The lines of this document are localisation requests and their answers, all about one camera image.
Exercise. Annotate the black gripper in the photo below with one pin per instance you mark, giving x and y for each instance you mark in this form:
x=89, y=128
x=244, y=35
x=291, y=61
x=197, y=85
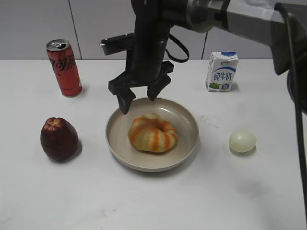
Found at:
x=144, y=63

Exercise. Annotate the red soda can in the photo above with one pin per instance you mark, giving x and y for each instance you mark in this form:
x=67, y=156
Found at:
x=63, y=62

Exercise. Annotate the dark red wax apple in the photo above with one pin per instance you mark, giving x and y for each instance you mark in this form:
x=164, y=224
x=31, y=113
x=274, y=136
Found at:
x=59, y=139

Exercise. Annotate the beige round plate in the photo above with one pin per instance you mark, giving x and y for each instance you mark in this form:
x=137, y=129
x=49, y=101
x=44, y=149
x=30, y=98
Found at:
x=180, y=118

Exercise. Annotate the pale white egg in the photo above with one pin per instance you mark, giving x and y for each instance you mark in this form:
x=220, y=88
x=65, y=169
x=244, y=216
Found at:
x=242, y=141

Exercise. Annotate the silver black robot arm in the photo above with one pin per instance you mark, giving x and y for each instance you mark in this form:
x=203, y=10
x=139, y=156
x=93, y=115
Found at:
x=281, y=26

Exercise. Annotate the white milk carton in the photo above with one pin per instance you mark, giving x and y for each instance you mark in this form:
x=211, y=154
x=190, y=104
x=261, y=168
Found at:
x=221, y=71

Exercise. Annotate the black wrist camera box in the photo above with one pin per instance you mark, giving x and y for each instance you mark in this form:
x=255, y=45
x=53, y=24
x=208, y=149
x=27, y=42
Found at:
x=117, y=44

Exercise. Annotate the orange striped croissant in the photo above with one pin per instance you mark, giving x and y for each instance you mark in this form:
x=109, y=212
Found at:
x=150, y=132

